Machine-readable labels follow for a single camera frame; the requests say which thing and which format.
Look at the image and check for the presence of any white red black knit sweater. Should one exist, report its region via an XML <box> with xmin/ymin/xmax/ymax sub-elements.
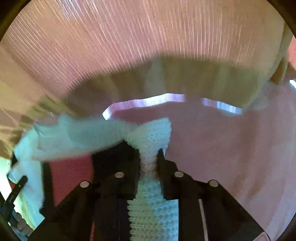
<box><xmin>8</xmin><ymin>114</ymin><xmax>179</xmax><ymax>240</ymax></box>

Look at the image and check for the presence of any person's left hand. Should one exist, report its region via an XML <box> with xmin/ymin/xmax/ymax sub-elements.
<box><xmin>11</xmin><ymin>211</ymin><xmax>34</xmax><ymax>240</ymax></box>

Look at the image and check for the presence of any pink patterned bed blanket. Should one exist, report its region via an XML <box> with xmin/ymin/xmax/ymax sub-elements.
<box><xmin>111</xmin><ymin>80</ymin><xmax>295</xmax><ymax>240</ymax></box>

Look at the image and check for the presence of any pink curtain with tan hem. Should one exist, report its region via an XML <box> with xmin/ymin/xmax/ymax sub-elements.
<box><xmin>0</xmin><ymin>0</ymin><xmax>296</xmax><ymax>144</ymax></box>

